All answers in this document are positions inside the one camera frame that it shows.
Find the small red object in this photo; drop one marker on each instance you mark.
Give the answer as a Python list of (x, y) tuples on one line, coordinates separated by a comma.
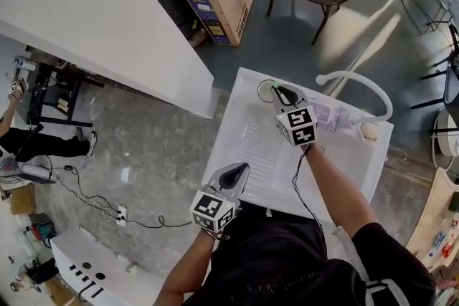
[(447, 249)]

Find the brown cardboard box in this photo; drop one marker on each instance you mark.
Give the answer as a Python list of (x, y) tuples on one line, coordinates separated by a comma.
[(61, 292)]

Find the teal and red tool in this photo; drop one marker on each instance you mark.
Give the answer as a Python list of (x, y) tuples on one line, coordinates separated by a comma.
[(43, 231)]

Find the clear glass cup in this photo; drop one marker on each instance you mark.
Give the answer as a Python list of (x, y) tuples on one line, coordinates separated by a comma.
[(264, 91)]

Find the person's left forearm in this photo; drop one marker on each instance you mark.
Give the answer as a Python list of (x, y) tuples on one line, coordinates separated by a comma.
[(183, 272)]

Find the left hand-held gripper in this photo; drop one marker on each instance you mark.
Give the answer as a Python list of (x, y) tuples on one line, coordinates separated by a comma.
[(209, 209)]

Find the person's black clothing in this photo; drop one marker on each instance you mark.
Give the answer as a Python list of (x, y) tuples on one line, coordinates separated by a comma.
[(279, 261)]

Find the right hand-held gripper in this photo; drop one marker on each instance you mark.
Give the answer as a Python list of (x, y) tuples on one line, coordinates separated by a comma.
[(299, 127)]

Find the white sink basin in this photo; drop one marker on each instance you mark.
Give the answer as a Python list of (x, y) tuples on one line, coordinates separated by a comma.
[(265, 154)]

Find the white cabinet with black marks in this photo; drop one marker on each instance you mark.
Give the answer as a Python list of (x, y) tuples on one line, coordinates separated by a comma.
[(118, 283)]

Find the black metal rack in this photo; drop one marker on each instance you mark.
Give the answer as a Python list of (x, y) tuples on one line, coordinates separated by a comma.
[(76, 100)]

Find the closed small cardboard box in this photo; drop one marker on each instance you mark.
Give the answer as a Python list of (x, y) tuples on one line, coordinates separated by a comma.
[(22, 200)]

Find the white round appliance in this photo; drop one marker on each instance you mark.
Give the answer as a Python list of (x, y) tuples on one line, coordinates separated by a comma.
[(448, 139)]

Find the person's right forearm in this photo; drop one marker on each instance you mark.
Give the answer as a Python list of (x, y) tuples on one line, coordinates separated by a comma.
[(337, 190)]

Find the dark upholstered chair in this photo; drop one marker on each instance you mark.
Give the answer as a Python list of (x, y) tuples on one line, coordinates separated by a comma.
[(452, 86)]

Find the beige soap bar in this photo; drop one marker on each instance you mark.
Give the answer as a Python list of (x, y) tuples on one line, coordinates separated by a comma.
[(371, 131)]

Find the purple wet wipes packet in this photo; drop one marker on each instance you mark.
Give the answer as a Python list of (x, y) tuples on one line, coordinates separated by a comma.
[(326, 114)]

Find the white curved faucet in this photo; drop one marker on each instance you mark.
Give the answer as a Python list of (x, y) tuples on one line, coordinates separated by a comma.
[(381, 90)]

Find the white power strip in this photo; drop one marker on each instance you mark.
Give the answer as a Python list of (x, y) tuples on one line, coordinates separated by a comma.
[(122, 215)]

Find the white cylindrical device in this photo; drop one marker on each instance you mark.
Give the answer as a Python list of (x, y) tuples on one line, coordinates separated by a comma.
[(36, 173)]

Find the light wooden table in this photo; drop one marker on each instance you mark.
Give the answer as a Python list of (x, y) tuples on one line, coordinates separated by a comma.
[(434, 218)]

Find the plastic bottle blue label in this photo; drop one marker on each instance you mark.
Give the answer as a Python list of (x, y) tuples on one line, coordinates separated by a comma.
[(438, 243)]

